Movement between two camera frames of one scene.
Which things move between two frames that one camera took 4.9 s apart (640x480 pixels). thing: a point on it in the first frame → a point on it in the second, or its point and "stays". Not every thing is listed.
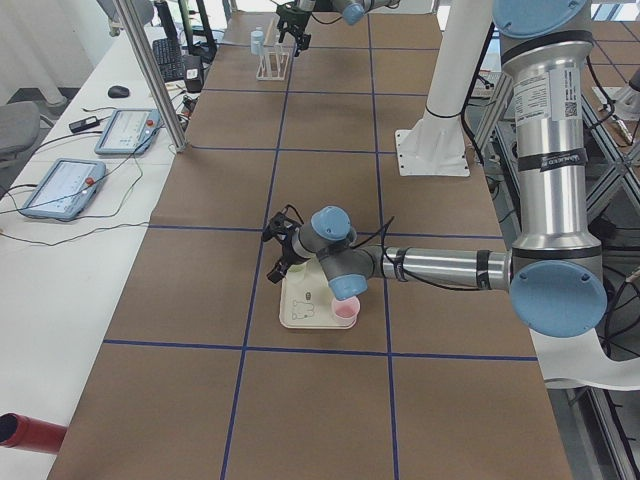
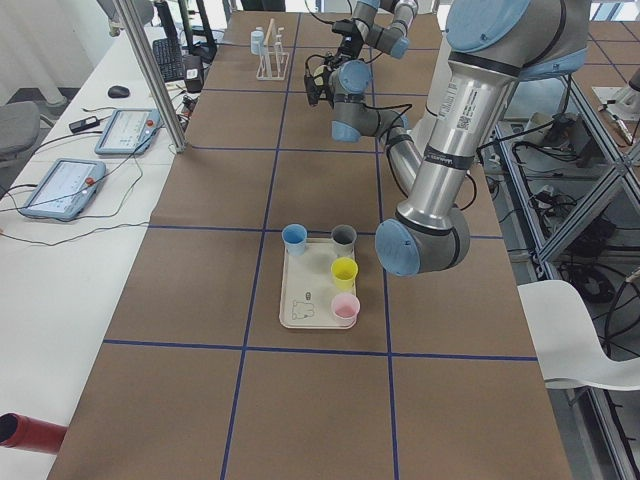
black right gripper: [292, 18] → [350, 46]
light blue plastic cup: [257, 42] stays
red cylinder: [27, 433] stays
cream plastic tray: [307, 299] stays
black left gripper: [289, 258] → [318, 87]
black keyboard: [170, 58] stays
